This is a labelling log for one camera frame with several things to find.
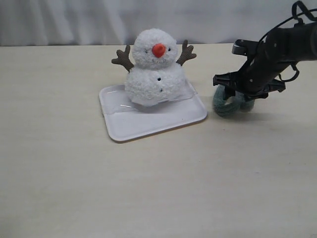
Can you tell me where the white plastic tray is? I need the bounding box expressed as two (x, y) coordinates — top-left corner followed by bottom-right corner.
(99, 82), (208, 143)

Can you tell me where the white plush snowman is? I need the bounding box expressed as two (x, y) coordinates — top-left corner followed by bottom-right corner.
(111, 28), (197, 107)

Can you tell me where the green knitted scarf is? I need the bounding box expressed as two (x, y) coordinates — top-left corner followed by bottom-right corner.
(212, 85), (255, 117)

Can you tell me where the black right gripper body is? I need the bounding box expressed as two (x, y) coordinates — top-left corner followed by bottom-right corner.
(212, 27), (297, 101)

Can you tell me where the white curtain backdrop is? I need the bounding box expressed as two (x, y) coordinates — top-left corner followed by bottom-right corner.
(0, 0), (317, 47)

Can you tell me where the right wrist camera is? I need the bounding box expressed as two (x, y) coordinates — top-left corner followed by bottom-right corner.
(232, 39), (258, 56)

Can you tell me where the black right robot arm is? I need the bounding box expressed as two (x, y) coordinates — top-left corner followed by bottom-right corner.
(212, 23), (317, 101)

